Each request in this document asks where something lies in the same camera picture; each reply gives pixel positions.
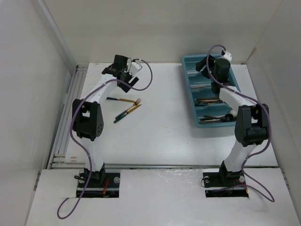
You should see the copper fork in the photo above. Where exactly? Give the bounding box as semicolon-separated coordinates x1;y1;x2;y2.
194;98;222;105

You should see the green handled gold fork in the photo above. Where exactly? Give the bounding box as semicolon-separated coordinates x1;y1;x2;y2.
106;97;141;105

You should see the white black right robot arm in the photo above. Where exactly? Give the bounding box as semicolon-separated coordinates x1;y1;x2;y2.
196;52;270;188

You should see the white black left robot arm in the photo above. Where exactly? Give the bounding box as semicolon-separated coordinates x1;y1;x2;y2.
72;55;142;187

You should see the copper chopstick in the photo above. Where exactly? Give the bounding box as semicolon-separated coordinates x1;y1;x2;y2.
190;85;211;89

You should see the blue plastic cutlery tray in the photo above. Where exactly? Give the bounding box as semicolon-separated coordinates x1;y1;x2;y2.
182;54;235;129

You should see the black spoon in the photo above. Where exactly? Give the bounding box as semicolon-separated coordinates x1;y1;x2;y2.
201;113;236;122

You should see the white ceramic spoon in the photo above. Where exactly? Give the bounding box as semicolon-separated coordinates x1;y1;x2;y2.
229;109;237;118

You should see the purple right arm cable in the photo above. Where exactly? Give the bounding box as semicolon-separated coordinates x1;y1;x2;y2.
206;44;275;203

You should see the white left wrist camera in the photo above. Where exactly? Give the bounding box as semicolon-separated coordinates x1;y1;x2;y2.
129;62;143;76

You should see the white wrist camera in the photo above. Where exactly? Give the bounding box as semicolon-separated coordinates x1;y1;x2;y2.
129;62;143;76
220;50;232;62

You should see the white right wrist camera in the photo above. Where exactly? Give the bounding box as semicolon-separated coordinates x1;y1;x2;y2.
220;50;232;62

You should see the aluminium frame rail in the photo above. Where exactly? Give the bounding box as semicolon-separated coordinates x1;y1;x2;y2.
46;65;88;170

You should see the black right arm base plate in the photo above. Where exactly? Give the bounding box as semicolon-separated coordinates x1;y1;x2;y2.
202;172;249;198

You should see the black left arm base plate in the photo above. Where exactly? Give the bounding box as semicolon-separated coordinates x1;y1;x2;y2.
74;172;120;198

